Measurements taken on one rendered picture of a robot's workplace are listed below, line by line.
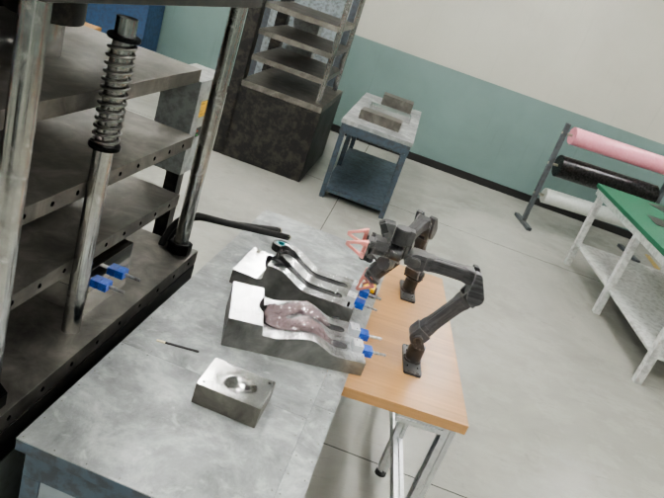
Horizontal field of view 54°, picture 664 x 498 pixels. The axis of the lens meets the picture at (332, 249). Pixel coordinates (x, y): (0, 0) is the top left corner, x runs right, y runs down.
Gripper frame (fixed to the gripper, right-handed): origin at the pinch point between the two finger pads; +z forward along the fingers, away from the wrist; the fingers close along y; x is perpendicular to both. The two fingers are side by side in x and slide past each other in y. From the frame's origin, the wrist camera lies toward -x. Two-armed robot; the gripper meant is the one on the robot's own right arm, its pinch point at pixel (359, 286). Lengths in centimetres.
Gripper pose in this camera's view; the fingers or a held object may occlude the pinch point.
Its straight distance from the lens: 267.3
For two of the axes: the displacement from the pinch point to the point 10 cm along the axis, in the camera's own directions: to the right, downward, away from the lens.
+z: -7.3, 5.8, 3.7
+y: -2.0, 3.3, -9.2
